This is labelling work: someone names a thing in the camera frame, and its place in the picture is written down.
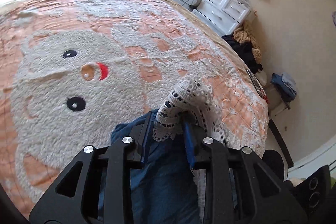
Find blue denim pants lace trim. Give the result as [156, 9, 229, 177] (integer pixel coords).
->
[97, 74, 238, 224]

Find folded blue clothes on stool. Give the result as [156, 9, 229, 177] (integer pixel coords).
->
[270, 73, 298, 103]

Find orange bedspread with bear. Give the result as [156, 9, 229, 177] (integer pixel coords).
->
[1, 0, 268, 217]

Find pile of brown black clothes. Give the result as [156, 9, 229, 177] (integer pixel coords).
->
[222, 20, 263, 74]

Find white drawer cabinet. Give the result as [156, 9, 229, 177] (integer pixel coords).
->
[193, 0, 256, 36]

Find black tracking camera box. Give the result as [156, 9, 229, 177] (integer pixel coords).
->
[292, 165, 331, 221]

